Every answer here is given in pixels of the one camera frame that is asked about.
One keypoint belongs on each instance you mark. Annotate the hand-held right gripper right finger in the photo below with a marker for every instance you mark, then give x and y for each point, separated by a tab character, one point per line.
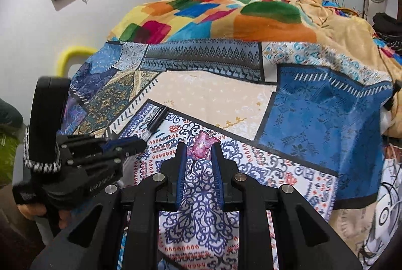
219	174

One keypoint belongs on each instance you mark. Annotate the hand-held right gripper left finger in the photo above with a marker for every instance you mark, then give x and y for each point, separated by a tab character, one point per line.
180	171

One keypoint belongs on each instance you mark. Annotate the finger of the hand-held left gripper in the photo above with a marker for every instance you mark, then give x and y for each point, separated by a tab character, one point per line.
125	143
117	157

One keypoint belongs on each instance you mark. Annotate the pink translucent hair clip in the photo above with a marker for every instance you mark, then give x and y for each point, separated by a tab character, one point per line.
203	146

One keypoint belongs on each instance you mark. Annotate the black marker pen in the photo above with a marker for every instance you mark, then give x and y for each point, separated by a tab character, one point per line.
156	122

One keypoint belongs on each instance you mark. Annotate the person's left hand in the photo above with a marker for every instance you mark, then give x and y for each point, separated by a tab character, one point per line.
31	210

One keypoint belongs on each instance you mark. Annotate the green printed clothing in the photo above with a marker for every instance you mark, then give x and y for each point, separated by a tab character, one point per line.
7	157

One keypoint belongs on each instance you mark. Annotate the blue patterned bed sheet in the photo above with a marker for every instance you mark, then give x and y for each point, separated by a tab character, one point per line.
282	119

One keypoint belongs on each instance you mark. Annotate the yellow foam tube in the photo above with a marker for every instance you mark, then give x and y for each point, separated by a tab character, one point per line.
70	56

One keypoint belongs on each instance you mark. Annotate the colourful patchwork fleece blanket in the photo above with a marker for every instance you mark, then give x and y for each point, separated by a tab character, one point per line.
238	15

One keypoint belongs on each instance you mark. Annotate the black bag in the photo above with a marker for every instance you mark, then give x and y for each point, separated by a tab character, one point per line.
388	23

